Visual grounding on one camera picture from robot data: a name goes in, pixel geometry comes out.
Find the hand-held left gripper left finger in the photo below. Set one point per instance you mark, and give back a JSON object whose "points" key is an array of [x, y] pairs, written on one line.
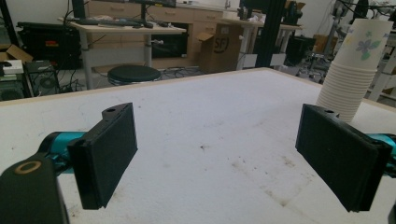
{"points": [[102, 161]]}

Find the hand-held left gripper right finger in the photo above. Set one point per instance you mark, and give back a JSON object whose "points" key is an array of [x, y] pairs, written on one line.
{"points": [[339, 155]]}

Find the stack of paper cups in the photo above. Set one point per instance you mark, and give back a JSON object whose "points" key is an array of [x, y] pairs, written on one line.
{"points": [[358, 68]]}

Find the black round stool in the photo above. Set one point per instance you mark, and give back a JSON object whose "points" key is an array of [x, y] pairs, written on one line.
{"points": [[134, 74]]}

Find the black computer tower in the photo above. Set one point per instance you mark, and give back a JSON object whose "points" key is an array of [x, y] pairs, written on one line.
{"points": [[42, 81], [11, 90]]}

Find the white foam mat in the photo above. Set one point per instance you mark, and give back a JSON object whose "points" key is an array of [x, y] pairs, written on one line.
{"points": [[211, 124]]}

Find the black case red label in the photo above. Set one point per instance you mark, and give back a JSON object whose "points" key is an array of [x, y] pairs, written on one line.
{"points": [[46, 43]]}

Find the small white box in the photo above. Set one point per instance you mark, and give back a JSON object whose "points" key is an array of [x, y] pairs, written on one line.
{"points": [[12, 67]]}

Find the light wooden desk white legs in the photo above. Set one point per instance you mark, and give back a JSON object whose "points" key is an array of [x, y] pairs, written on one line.
{"points": [[124, 30]]}

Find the open brown cardboard box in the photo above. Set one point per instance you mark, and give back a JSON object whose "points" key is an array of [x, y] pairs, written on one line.
{"points": [[18, 53]]}

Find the black keyboard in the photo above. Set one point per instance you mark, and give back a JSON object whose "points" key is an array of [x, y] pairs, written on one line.
{"points": [[106, 22]]}

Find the printed cardboard box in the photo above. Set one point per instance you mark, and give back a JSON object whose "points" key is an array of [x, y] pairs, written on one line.
{"points": [[218, 49]]}

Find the wooden cabinet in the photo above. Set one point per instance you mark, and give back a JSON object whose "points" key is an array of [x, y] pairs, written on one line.
{"points": [[199, 17]]}

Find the black metal frame post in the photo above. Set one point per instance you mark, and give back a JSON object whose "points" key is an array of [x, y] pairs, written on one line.
{"points": [[270, 31]]}

